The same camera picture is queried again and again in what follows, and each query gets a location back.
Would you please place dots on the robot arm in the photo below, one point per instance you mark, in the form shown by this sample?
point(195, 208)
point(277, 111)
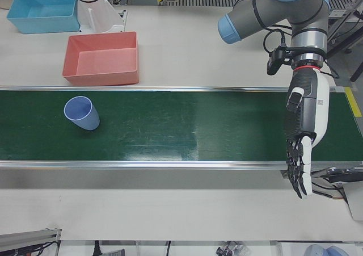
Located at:
point(283, 9)

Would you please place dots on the conveyor motor controller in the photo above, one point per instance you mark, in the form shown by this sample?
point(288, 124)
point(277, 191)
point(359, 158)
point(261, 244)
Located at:
point(354, 202)

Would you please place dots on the short aluminium profile rail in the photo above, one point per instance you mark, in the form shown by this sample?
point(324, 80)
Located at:
point(28, 239)

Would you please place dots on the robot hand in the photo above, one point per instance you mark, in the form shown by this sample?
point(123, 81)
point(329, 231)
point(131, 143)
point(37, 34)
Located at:
point(320, 111)

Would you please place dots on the green conveyor belt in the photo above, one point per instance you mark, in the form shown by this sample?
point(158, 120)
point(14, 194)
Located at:
point(170, 125)

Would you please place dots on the bag of black screws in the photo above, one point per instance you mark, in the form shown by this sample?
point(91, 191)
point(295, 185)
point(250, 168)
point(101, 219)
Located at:
point(229, 251)

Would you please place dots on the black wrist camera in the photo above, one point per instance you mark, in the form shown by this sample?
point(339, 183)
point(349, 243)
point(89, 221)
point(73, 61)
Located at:
point(275, 63)

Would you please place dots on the grey metal box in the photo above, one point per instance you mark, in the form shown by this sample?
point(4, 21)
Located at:
point(114, 253)

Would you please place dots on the white pedestal column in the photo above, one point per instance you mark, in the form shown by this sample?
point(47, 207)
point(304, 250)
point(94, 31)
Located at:
point(96, 12)

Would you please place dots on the pink plastic box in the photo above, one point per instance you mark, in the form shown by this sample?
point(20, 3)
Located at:
point(105, 60)

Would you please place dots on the pale blue plastic cup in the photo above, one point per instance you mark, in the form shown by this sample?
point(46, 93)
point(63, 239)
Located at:
point(314, 251)

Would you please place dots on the aluminium workcell frame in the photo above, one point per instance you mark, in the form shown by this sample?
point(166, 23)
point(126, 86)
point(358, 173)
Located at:
point(344, 20)

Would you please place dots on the light blue plastic box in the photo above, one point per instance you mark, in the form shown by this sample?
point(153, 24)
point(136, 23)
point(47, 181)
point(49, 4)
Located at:
point(42, 12)

